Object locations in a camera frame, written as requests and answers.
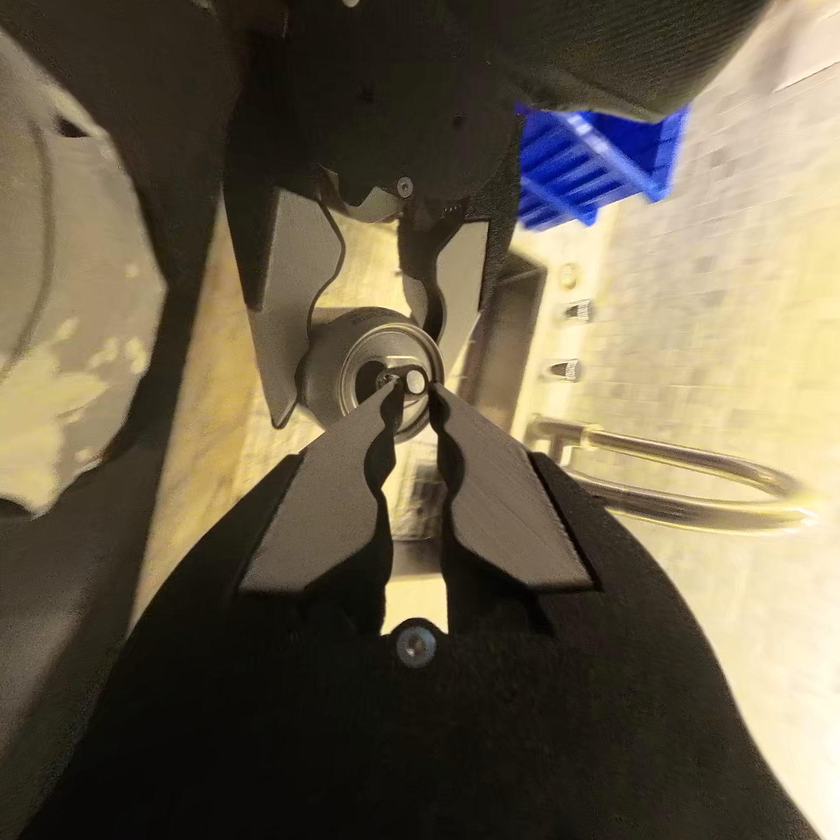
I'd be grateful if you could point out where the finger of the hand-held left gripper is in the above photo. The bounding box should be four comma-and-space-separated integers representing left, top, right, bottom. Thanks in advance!
397, 220, 490, 368
252, 187, 347, 431

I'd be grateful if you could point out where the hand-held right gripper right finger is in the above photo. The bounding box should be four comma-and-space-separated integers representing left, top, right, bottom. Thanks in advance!
427, 382, 597, 595

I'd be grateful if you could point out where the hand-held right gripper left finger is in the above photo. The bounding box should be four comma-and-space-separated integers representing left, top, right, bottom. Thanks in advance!
238, 377, 406, 598

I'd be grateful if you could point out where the silver soda can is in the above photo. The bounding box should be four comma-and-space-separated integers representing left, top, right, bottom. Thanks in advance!
298, 305, 447, 441

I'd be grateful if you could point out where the blue plastic bin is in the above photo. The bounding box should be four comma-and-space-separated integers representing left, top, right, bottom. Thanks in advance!
515, 105, 601, 231
571, 108, 691, 204

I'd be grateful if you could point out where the stainless steel sink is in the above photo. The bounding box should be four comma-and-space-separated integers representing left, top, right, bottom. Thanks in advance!
387, 252, 549, 581

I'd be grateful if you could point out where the brushed metal faucet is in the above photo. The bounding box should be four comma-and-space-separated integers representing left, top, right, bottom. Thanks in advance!
525, 413, 821, 536

